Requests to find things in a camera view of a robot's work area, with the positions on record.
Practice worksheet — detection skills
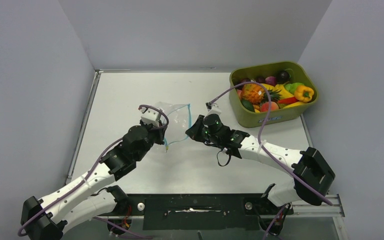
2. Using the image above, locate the clear zip top bag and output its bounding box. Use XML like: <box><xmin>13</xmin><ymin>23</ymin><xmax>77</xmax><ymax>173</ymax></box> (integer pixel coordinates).
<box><xmin>153</xmin><ymin>101</ymin><xmax>192</xmax><ymax>153</ymax></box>

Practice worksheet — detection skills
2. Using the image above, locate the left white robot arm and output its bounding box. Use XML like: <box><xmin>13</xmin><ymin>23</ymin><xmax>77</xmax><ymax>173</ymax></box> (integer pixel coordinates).
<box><xmin>17</xmin><ymin>121</ymin><xmax>168</xmax><ymax>240</ymax></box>

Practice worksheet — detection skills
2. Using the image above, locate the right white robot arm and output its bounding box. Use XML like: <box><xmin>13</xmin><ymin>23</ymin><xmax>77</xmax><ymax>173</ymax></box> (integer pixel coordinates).
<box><xmin>185</xmin><ymin>114</ymin><xmax>336</xmax><ymax>214</ymax></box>

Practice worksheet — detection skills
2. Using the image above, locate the olive green plastic bin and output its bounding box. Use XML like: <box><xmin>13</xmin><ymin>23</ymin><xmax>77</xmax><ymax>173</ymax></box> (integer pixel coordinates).
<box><xmin>229</xmin><ymin>61</ymin><xmax>319</xmax><ymax>128</ymax></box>

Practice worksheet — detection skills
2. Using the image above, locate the toy pineapple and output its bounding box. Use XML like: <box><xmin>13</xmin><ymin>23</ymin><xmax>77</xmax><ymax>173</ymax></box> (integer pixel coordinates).
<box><xmin>240</xmin><ymin>83</ymin><xmax>269</xmax><ymax>104</ymax></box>

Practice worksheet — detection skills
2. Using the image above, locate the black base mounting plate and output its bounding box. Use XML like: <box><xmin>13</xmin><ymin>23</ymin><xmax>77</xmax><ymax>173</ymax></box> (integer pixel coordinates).
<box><xmin>105</xmin><ymin>193</ymin><xmax>294</xmax><ymax>232</ymax></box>

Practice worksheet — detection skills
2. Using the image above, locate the toy peach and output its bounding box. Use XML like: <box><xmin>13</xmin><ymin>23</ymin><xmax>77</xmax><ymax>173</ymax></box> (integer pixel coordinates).
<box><xmin>260</xmin><ymin>101</ymin><xmax>280</xmax><ymax>113</ymax></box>

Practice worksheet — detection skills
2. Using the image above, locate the purple toy onion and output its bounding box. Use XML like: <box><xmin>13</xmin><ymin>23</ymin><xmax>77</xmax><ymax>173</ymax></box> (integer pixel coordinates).
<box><xmin>265</xmin><ymin>76</ymin><xmax>277</xmax><ymax>86</ymax></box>

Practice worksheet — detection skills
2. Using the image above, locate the yellow toy banana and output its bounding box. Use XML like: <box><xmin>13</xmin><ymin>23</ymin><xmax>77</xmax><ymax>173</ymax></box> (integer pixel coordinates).
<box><xmin>262</xmin><ymin>83</ymin><xmax>307</xmax><ymax>109</ymax></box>

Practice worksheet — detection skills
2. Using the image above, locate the red toy chili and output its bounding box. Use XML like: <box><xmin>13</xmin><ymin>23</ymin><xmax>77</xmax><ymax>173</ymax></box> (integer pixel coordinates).
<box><xmin>277</xmin><ymin>97</ymin><xmax>299</xmax><ymax>105</ymax></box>

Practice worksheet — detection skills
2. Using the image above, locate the dark purple toy plum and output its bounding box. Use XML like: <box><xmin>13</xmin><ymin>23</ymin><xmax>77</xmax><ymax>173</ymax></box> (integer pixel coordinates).
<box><xmin>276</xmin><ymin>70</ymin><xmax>291</xmax><ymax>84</ymax></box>

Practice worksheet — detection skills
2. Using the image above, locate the green toy pepper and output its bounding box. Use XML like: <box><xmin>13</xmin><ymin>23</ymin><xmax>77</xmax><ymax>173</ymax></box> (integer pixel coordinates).
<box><xmin>284</xmin><ymin>82</ymin><xmax>304</xmax><ymax>94</ymax></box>

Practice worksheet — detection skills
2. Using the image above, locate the yellow toy bell pepper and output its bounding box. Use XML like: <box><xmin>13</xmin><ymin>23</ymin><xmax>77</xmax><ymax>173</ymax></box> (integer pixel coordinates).
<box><xmin>294</xmin><ymin>85</ymin><xmax>315</xmax><ymax>103</ymax></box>

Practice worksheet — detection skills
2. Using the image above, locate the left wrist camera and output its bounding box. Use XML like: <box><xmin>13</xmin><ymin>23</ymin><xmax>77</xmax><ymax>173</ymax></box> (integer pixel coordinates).
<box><xmin>139</xmin><ymin>107</ymin><xmax>161</xmax><ymax>128</ymax></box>

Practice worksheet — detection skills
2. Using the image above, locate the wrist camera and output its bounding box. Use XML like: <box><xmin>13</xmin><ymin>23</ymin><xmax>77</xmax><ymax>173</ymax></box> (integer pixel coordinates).
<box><xmin>139</xmin><ymin>107</ymin><xmax>161</xmax><ymax>128</ymax></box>
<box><xmin>205</xmin><ymin>102</ymin><xmax>222</xmax><ymax>116</ymax></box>

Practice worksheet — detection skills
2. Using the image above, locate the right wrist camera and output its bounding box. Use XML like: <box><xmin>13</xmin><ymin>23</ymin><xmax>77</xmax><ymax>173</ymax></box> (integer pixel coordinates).
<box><xmin>205</xmin><ymin>102</ymin><xmax>222</xmax><ymax>116</ymax></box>

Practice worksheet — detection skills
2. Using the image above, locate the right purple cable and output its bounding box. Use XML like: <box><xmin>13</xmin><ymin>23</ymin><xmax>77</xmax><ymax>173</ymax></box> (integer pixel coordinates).
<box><xmin>206</xmin><ymin>81</ymin><xmax>334</xmax><ymax>240</ymax></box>

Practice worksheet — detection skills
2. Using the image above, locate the purple cable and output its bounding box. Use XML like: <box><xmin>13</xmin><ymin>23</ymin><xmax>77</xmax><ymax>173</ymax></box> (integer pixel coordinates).
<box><xmin>206</xmin><ymin>81</ymin><xmax>334</xmax><ymax>240</ymax></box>
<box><xmin>17</xmin><ymin>104</ymin><xmax>170</xmax><ymax>240</ymax></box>

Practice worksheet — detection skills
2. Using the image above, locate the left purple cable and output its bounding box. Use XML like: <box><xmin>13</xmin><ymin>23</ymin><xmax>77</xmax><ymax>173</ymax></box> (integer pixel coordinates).
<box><xmin>17</xmin><ymin>104</ymin><xmax>170</xmax><ymax>240</ymax></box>

